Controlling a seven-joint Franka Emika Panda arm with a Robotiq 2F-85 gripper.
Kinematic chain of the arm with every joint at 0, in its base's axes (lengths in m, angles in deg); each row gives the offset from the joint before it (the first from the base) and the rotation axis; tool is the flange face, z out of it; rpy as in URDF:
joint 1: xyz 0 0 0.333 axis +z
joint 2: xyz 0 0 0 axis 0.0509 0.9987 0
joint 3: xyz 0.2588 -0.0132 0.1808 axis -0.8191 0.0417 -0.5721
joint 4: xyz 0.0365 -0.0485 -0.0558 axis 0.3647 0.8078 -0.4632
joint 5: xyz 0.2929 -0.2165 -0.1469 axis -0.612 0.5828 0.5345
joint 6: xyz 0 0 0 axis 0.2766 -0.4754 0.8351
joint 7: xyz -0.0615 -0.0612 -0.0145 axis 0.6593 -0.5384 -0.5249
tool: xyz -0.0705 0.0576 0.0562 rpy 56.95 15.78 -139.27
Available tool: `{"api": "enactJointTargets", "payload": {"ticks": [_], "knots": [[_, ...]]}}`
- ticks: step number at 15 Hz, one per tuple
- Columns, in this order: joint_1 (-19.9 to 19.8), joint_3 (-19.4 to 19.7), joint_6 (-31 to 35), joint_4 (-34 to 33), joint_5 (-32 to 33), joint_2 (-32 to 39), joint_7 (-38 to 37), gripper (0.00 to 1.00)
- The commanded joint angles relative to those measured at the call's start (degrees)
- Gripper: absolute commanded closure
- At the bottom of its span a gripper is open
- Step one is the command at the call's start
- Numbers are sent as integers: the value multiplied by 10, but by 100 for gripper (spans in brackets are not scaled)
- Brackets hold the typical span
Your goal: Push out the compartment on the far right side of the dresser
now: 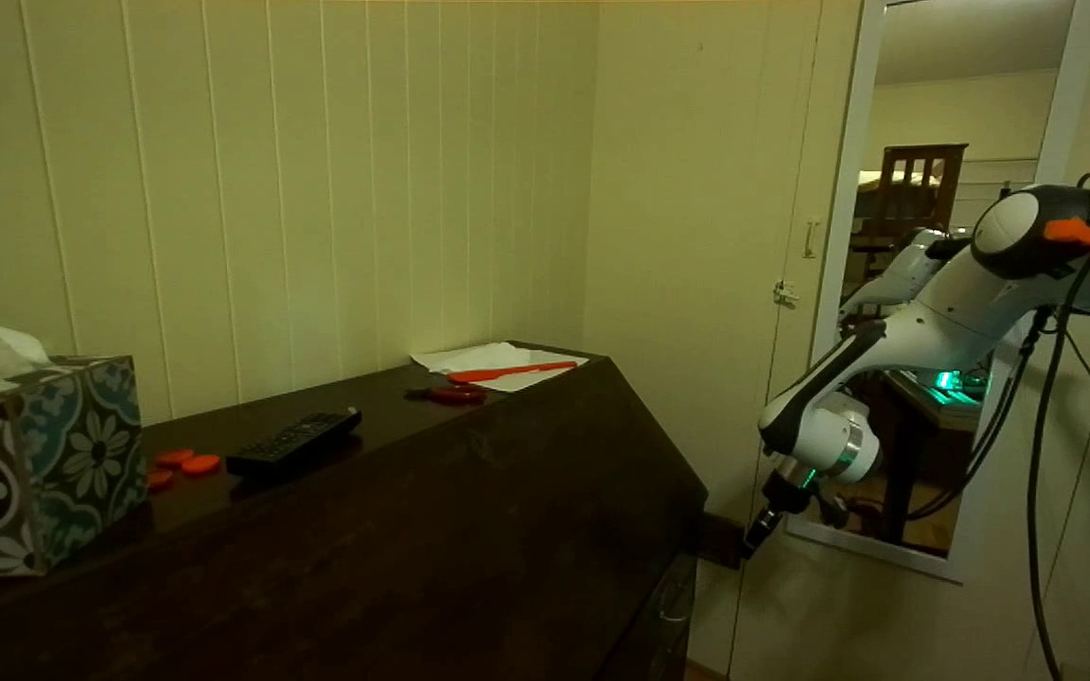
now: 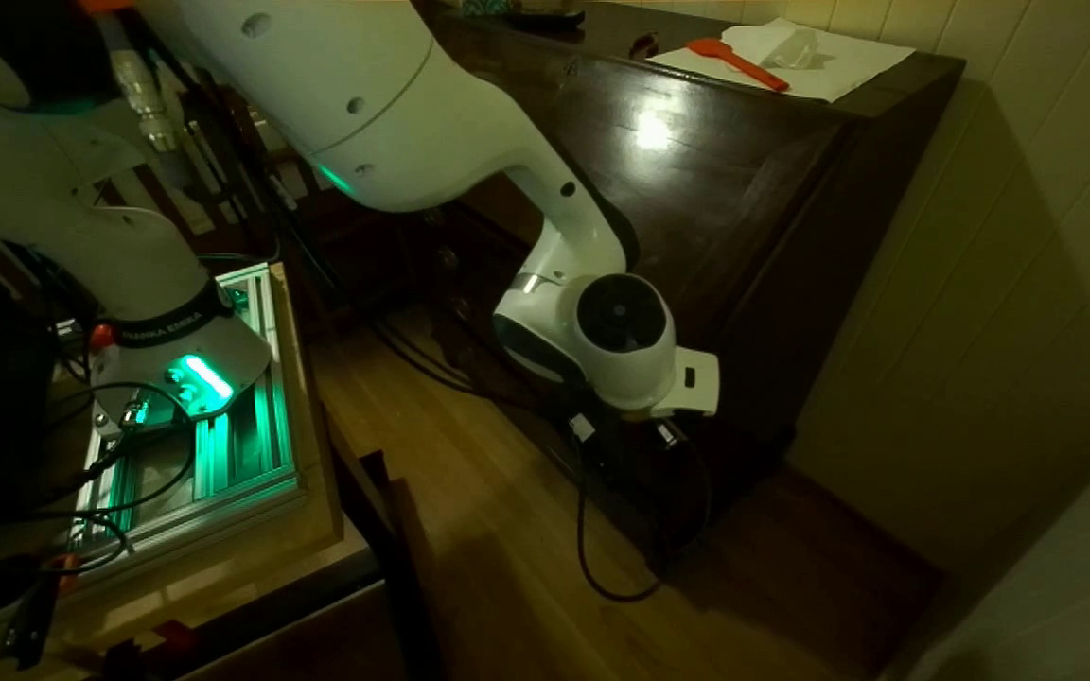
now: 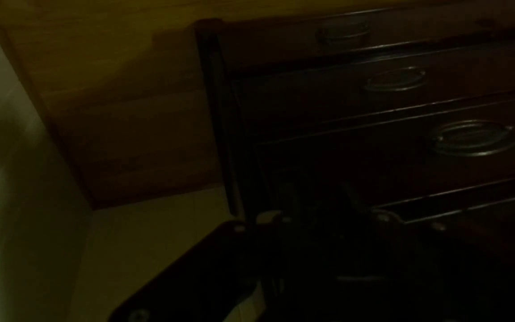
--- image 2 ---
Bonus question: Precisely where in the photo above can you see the black base cable loop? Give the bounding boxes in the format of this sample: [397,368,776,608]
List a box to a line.
[56,378,202,522]

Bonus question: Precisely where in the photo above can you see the light wooden robot platform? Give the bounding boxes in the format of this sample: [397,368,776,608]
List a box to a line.
[0,257,388,681]

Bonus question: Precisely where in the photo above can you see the dark wooden dresser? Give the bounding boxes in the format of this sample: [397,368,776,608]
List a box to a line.
[391,0,969,584]

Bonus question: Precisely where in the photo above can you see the wooden slatted chair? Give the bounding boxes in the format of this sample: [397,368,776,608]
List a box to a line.
[124,60,359,318]

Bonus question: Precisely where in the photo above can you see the dark wooden chair back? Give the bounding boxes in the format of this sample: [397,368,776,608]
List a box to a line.
[323,445,449,681]

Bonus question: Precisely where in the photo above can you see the white paper sheets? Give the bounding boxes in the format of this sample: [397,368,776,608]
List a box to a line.
[646,16,921,107]

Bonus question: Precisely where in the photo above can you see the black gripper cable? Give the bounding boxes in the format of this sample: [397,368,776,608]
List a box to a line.
[367,313,689,605]

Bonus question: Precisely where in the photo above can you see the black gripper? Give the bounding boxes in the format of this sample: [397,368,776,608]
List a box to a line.
[568,408,702,499]

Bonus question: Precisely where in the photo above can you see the orange-red flat tool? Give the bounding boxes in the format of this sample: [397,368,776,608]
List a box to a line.
[685,35,791,98]

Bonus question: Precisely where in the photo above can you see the black and orange clamp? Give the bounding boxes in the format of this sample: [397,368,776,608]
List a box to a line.
[0,553,84,673]

